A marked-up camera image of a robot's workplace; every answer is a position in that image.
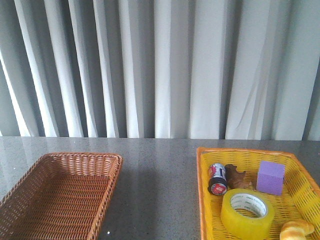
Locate yellow packing tape roll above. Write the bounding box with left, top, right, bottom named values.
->
left=220, top=188, right=275, bottom=240

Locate grey pleated curtain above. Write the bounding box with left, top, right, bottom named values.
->
left=0, top=0, right=320, bottom=141

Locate small blue white can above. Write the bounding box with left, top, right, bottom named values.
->
left=208, top=163, right=228, bottom=196

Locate brown toy animal figure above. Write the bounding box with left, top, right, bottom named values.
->
left=224, top=164, right=252, bottom=189

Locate brown wicker basket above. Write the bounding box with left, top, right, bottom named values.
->
left=0, top=152, right=123, bottom=240

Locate purple foam cube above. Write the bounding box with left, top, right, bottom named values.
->
left=256, top=160, right=285, bottom=196

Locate yellow orange-rimmed plastic basket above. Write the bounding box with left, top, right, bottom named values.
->
left=197, top=147, right=320, bottom=240

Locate toy croissant bread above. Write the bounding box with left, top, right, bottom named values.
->
left=279, top=219, right=315, bottom=240

